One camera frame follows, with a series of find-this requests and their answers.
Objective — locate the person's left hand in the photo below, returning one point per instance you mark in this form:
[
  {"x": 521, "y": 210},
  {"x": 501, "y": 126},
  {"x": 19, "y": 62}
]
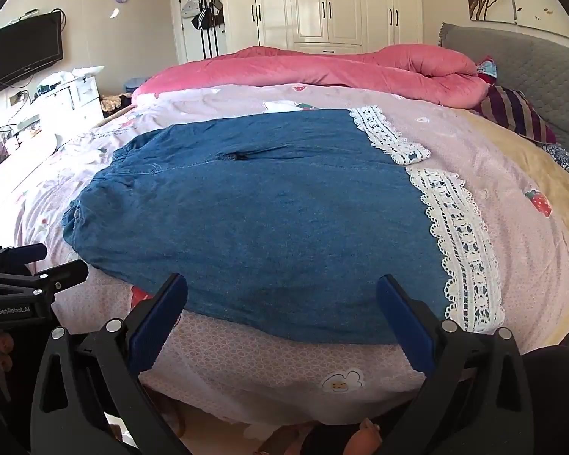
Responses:
[{"x": 4, "y": 342}]

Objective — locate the red and blue cushion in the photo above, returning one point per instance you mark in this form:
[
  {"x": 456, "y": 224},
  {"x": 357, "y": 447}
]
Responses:
[{"x": 487, "y": 68}]

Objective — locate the white dresser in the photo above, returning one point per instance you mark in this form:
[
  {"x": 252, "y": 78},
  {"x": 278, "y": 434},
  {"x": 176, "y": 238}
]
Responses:
[{"x": 76, "y": 99}]

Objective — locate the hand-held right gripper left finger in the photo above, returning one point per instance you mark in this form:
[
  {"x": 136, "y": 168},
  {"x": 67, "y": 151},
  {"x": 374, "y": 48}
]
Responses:
[{"x": 159, "y": 322}]

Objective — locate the black wall television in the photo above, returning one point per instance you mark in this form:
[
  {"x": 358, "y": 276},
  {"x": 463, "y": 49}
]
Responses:
[{"x": 23, "y": 52}]

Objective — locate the striped pillow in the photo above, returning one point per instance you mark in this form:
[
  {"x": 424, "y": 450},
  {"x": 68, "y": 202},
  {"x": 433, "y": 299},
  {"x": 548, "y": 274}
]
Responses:
[{"x": 517, "y": 111}]

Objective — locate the white door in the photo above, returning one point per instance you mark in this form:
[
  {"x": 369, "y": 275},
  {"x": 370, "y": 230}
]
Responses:
[{"x": 189, "y": 42}]

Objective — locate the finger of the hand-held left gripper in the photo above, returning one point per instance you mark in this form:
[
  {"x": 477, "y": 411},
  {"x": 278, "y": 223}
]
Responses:
[
  {"x": 61, "y": 277},
  {"x": 14, "y": 255}
]

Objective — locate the person's foot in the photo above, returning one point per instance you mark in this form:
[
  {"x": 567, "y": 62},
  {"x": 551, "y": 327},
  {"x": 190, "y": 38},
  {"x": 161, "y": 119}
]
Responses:
[{"x": 362, "y": 438}]

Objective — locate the black hanging bag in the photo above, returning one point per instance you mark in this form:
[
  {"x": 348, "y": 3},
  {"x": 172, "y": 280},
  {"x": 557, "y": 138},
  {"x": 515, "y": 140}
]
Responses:
[{"x": 217, "y": 9}]

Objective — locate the blue bin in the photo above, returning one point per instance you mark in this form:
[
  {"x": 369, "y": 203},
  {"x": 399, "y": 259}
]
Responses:
[{"x": 135, "y": 84}]

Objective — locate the pink quilt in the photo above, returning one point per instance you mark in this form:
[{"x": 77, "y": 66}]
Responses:
[{"x": 289, "y": 68}]

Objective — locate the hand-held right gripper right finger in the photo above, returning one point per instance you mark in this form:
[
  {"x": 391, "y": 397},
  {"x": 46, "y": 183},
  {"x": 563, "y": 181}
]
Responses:
[{"x": 403, "y": 327}]

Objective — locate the blue denim pants lace trim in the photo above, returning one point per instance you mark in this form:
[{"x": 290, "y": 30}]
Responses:
[{"x": 265, "y": 227}]

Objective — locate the navy striped hanging bag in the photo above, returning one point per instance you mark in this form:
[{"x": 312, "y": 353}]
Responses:
[{"x": 202, "y": 16}]

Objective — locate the cream wardrobe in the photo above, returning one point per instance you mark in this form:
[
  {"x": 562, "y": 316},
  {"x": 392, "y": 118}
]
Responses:
[{"x": 322, "y": 4}]

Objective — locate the grey hanging bag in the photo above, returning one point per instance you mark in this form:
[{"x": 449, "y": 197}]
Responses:
[{"x": 189, "y": 7}]

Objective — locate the person's right leg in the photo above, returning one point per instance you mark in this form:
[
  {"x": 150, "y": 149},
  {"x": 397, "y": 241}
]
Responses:
[{"x": 557, "y": 398}]

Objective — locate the grey quilted headboard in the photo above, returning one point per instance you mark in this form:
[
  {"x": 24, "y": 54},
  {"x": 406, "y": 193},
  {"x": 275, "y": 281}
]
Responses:
[{"x": 526, "y": 66}]

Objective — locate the pink printed bed sheet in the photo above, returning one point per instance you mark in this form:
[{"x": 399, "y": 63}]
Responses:
[{"x": 502, "y": 227}]

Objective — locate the yellow blanket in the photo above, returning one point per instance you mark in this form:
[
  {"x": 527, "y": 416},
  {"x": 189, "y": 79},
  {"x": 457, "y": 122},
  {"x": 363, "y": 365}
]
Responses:
[{"x": 555, "y": 185}]

